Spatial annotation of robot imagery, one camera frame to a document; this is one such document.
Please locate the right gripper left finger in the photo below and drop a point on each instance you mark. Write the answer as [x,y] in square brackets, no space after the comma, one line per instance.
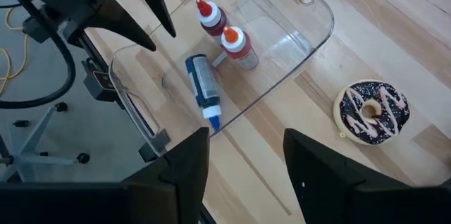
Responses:
[186,167]

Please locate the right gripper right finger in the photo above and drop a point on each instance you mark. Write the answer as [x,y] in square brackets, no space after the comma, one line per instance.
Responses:
[317,181]

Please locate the dark red food colour bottle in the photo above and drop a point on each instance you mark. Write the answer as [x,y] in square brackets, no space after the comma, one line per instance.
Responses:
[213,19]

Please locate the blue food colour bottle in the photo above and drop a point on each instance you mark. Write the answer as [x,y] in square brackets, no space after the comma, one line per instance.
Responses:
[204,86]

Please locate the orange food colour bottle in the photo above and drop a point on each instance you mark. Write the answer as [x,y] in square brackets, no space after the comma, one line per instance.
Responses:
[241,49]

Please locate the grey office chair base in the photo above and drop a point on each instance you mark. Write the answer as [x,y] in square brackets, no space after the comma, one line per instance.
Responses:
[24,157]

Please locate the clear plastic tray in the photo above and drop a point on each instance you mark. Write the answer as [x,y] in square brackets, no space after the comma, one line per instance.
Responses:
[282,41]

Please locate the black aluminium table frame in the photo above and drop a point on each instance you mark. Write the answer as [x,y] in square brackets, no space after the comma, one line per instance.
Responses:
[98,83]

